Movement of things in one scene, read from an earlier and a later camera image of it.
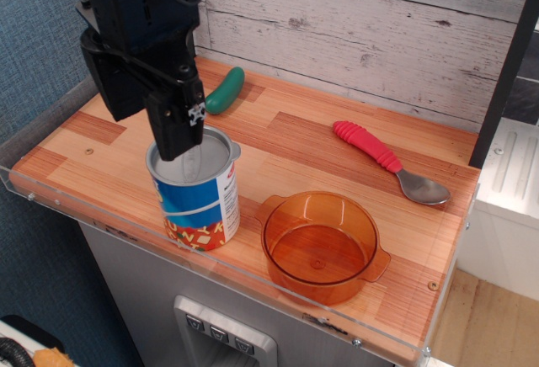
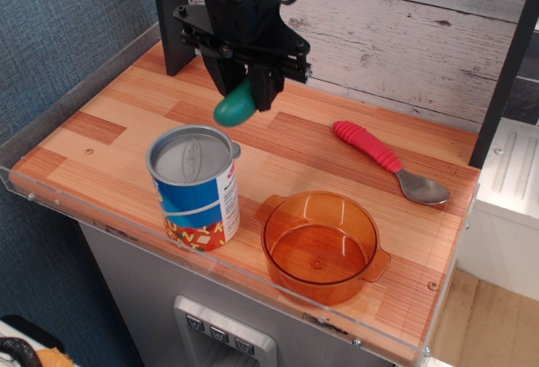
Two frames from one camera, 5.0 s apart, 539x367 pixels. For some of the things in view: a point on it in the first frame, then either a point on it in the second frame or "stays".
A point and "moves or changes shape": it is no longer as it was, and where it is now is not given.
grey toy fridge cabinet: (178, 311) stays
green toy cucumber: (231, 87) moves or changes shape
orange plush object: (51, 357) stays
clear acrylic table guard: (348, 216) stays
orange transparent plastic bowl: (321, 247) stays
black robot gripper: (141, 18) → (241, 17)
